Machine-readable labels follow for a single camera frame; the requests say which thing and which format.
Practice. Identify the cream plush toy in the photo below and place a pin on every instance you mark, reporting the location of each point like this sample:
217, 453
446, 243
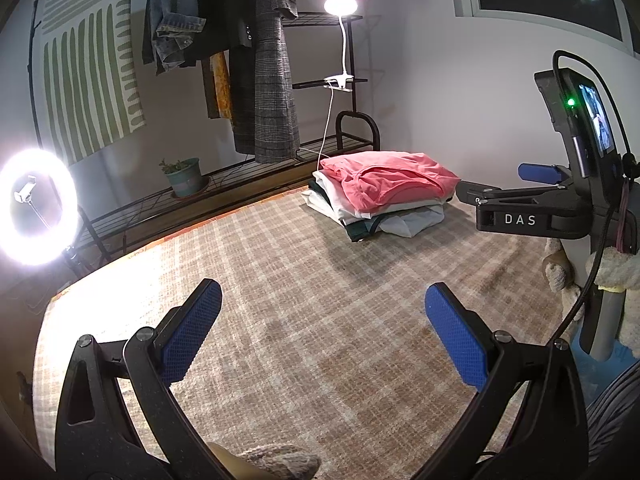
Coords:
557, 272

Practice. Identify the black curved metal rail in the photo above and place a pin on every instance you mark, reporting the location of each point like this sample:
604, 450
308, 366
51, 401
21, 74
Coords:
375, 135

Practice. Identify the black jacket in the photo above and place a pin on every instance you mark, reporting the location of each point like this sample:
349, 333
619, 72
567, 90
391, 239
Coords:
225, 5

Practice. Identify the green striped wall hanging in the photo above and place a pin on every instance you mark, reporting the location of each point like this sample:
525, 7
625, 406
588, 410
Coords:
90, 70

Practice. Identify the potted plant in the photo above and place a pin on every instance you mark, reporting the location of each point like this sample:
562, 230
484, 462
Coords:
184, 180

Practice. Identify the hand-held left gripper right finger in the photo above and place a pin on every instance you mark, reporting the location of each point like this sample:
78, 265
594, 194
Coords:
457, 340

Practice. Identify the orange garment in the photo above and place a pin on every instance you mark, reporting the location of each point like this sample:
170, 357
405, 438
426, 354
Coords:
222, 90

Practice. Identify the dark green folded garment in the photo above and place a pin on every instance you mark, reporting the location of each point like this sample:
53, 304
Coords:
357, 230

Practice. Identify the person's striped clothing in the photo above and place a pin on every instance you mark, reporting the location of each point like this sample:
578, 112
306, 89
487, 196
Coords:
615, 420

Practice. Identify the black metal clothes rack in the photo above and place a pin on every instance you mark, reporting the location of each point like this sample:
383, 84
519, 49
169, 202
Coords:
307, 84

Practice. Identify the beige plaid blanket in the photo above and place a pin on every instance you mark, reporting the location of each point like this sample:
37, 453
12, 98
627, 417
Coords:
325, 310

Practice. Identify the pale blue folded garment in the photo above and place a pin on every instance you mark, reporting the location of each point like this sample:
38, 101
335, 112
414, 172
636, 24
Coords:
415, 222

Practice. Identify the stack of folded white clothes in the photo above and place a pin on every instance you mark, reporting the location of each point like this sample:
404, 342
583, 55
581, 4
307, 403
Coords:
332, 200

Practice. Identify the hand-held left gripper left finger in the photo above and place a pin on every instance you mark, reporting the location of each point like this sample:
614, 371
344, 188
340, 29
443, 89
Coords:
192, 330

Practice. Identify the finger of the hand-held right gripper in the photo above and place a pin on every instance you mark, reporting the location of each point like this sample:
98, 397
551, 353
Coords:
480, 191
537, 172

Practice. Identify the pink t-shirt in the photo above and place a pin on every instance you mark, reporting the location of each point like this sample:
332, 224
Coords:
390, 175

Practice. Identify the denim jacket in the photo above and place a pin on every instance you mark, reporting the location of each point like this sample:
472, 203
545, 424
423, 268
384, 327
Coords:
170, 20

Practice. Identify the white clip-on lamp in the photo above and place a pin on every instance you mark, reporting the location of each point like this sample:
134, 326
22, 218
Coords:
340, 5

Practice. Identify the phone holder clamp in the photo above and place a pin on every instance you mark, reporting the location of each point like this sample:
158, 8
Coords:
25, 190

